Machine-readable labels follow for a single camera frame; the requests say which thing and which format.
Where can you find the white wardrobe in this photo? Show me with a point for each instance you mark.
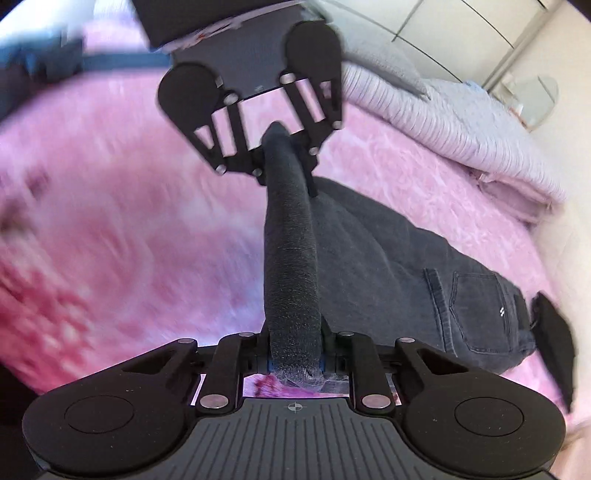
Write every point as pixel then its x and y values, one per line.
pixel 461 27

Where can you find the dark grey jeans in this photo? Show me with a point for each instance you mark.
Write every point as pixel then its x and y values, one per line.
pixel 369 258

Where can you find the grey pillow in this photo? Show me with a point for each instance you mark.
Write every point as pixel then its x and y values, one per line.
pixel 383 60

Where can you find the lilac striped duvet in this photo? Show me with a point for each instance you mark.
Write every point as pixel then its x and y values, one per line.
pixel 452 124

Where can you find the blue cloth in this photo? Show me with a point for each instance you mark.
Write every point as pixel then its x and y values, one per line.
pixel 55 57

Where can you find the black cloth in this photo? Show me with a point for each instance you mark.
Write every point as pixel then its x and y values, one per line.
pixel 556 350

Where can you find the pink fluffy blanket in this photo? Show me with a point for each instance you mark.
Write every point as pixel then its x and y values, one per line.
pixel 115 230

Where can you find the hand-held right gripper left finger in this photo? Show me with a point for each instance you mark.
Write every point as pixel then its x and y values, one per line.
pixel 256 350

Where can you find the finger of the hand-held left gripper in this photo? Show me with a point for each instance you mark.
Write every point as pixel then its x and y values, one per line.
pixel 318 129
pixel 240 138

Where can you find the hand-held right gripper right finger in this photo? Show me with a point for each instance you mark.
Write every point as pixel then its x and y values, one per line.
pixel 334 353

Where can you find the folded pink sheet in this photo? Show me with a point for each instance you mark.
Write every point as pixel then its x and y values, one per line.
pixel 508 194

